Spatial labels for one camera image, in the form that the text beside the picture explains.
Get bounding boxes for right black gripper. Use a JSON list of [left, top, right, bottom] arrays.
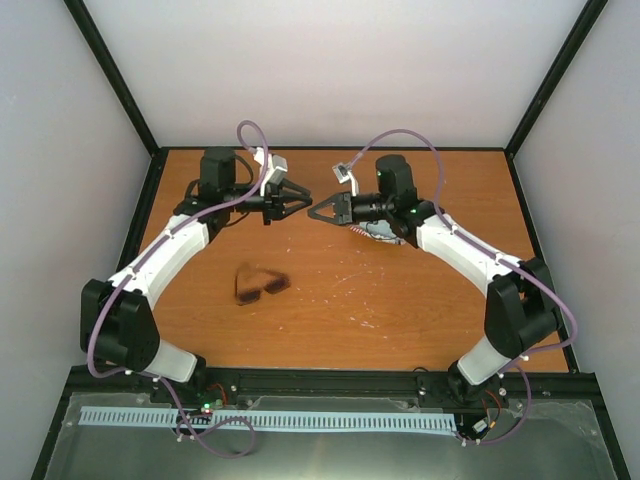
[[308, 191, 393, 227]]

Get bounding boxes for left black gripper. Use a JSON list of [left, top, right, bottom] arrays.
[[224, 178, 312, 226]]

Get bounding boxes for flag pattern sunglasses case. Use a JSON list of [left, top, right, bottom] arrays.
[[349, 220, 405, 246]]

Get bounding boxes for light blue cleaning cloth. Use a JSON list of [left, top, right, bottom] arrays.
[[365, 223, 397, 242]]

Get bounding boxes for brown sunglasses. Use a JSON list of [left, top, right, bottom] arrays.
[[234, 264, 291, 306]]

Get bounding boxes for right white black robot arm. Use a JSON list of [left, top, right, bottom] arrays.
[[308, 155, 559, 405]]

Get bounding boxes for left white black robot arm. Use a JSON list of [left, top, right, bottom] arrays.
[[80, 147, 312, 403]]

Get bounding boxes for left green controller board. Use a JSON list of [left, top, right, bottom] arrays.
[[200, 399, 225, 415]]

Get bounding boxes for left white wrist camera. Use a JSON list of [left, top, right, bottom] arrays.
[[253, 147, 288, 189]]

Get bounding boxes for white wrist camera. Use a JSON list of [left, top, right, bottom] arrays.
[[332, 163, 359, 196], [253, 147, 288, 189]]

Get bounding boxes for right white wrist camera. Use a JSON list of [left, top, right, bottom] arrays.
[[332, 163, 359, 196]]

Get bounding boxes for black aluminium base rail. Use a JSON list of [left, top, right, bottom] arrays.
[[63, 366, 602, 409]]

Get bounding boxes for left black frame post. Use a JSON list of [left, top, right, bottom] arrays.
[[63, 0, 160, 157]]

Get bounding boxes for black frame post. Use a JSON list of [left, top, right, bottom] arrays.
[[63, 0, 160, 157], [504, 0, 611, 151]]

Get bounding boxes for light blue slotted cable duct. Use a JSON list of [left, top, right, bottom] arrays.
[[77, 406, 457, 435]]

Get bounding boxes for right black frame post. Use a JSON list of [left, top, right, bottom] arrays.
[[504, 0, 611, 151]]

